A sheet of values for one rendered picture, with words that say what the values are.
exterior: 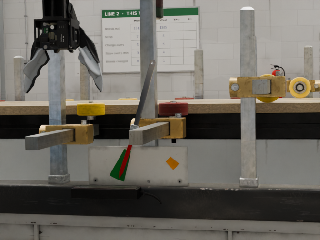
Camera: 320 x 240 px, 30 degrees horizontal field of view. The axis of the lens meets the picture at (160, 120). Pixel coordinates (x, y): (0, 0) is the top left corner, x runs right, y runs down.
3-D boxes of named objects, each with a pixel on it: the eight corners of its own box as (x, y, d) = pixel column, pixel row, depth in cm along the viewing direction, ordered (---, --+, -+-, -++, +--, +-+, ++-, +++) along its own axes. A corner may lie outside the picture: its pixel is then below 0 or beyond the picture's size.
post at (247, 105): (255, 203, 146) (254, 5, 144) (241, 203, 147) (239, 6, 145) (256, 200, 150) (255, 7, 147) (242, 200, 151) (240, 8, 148)
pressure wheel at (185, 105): (185, 144, 158) (185, 101, 158) (156, 144, 160) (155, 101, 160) (190, 141, 166) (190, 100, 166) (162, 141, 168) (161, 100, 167)
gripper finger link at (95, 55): (84, 73, 115) (57, 36, 115) (86, 73, 116) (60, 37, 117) (103, 57, 114) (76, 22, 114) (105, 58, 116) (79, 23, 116)
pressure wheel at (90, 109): (110, 141, 172) (109, 101, 171) (86, 143, 167) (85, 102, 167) (96, 139, 178) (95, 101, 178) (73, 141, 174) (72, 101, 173)
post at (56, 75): (63, 204, 157) (58, 19, 154) (51, 203, 158) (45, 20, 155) (68, 201, 160) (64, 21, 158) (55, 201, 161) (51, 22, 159)
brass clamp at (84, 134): (86, 145, 153) (86, 125, 153) (37, 144, 156) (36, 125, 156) (94, 142, 159) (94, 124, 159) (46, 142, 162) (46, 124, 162)
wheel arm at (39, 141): (38, 154, 132) (38, 134, 132) (24, 153, 133) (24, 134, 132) (99, 137, 174) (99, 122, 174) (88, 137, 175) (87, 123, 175)
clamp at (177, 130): (183, 138, 148) (182, 118, 148) (130, 138, 151) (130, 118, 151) (186, 136, 154) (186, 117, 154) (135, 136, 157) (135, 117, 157)
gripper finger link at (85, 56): (95, 92, 110) (65, 52, 111) (102, 92, 116) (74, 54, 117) (108, 82, 110) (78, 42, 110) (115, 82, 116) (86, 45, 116)
